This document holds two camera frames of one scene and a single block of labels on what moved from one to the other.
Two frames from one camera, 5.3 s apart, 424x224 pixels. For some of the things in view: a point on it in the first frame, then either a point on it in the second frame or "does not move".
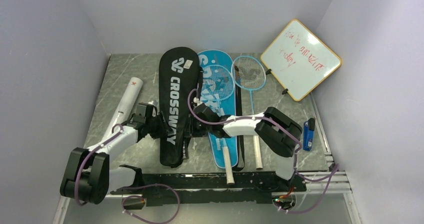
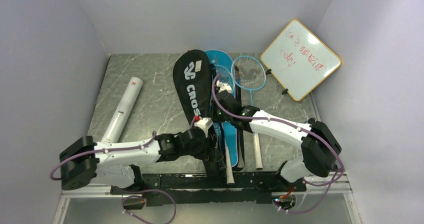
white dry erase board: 300,60 does not move
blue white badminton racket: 249,73 does not move
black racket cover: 180,70 → 192,75
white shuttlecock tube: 126,106 does not move
